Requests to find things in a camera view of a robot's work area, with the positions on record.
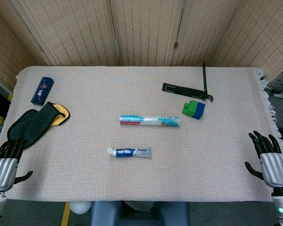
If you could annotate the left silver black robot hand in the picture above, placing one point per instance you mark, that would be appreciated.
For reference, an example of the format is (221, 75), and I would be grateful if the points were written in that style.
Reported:
(3, 168)

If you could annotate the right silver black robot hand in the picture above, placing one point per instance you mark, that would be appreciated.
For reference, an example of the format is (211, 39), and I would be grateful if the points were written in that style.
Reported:
(272, 169)

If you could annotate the blue white toothpaste tube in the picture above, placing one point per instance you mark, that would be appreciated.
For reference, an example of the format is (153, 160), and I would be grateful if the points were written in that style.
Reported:
(130, 152)

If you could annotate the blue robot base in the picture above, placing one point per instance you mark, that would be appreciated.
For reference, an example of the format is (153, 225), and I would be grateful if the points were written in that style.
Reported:
(139, 213)

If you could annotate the dark green yellow cloth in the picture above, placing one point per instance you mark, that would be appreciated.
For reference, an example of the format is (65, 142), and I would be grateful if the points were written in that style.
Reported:
(35, 124)

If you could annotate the white round ball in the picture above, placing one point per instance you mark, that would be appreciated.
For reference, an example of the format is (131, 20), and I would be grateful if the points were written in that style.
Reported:
(80, 207)

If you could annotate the dark blue printed box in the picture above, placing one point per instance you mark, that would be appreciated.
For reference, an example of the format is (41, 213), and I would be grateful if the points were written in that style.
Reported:
(42, 90)

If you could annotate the green and blue block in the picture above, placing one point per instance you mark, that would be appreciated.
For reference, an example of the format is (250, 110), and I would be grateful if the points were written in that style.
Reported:
(194, 110)

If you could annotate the black folding stand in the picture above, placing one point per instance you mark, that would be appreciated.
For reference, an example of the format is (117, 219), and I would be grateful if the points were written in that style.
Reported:
(191, 89)

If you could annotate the clear plastic toothbrush package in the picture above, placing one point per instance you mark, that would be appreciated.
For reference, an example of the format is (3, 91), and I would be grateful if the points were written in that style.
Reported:
(149, 120)

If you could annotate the woven white tablecloth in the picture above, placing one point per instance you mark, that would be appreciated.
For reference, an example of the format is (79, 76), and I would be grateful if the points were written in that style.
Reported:
(141, 134)

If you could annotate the woven folding screen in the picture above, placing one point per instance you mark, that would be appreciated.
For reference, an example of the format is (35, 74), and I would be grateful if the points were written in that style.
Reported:
(141, 31)

